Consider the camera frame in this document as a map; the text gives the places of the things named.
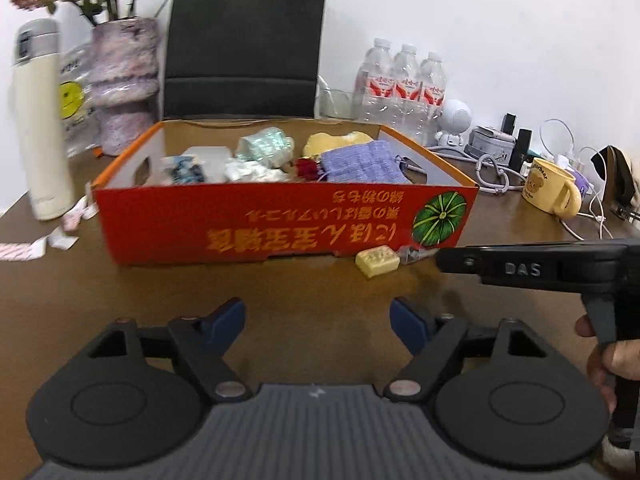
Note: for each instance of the person's right hand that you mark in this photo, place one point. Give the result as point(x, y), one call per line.
point(617, 360)

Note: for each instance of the black chair back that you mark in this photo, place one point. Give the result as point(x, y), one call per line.
point(245, 45)

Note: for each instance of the purple knitted pouch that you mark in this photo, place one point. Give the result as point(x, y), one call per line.
point(365, 162)

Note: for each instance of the clear water bottle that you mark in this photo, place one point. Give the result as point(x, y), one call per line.
point(432, 95)
point(406, 90)
point(374, 85)

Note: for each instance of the yellow bear mug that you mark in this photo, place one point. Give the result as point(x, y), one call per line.
point(545, 187)

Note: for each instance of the translucent plastic box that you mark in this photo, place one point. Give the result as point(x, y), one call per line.
point(212, 160)

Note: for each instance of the brown wooden desktop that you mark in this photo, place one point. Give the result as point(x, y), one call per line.
point(310, 300)

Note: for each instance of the white charger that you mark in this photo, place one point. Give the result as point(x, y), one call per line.
point(570, 162)

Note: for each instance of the clear glass cup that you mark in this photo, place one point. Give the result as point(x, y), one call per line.
point(335, 102)

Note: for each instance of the yellow white plush toy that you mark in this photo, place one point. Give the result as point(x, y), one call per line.
point(340, 142)

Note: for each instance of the yellow embossed block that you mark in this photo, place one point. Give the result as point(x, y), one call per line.
point(377, 262)

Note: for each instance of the red rose brooch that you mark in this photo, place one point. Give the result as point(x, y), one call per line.
point(307, 169)

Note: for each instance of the purple mottled vase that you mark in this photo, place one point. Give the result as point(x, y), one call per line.
point(125, 90)

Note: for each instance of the red white paper strip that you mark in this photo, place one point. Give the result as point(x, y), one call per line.
point(22, 252)

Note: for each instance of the clear smiley plastic bag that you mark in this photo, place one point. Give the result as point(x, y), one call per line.
point(75, 105)

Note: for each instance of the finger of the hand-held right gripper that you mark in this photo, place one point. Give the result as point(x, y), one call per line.
point(465, 260)

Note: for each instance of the black brown bag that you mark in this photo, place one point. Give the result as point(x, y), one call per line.
point(617, 175)

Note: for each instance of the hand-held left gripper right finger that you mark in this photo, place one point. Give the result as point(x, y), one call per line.
point(405, 325)

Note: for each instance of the cream thermos bottle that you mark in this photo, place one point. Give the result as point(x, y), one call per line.
point(42, 125)

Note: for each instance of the iridescent wrapper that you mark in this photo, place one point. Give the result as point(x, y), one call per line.
point(265, 145)

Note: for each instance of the white tissue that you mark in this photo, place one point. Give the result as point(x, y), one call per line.
point(255, 172)

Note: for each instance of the orange cardboard box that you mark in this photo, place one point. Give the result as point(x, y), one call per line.
point(250, 225)

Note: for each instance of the white round robot speaker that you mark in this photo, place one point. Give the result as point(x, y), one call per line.
point(455, 117)

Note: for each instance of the small clear wrapper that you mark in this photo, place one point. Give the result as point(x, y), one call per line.
point(415, 255)

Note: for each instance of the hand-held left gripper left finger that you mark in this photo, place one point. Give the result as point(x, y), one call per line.
point(227, 322)

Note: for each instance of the purple tissue pack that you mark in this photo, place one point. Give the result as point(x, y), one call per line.
point(582, 184)

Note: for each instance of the blue patterned packet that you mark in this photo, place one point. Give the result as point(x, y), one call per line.
point(185, 172)

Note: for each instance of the white torn paper scrap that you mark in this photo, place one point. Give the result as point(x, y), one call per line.
point(62, 239)
point(80, 215)

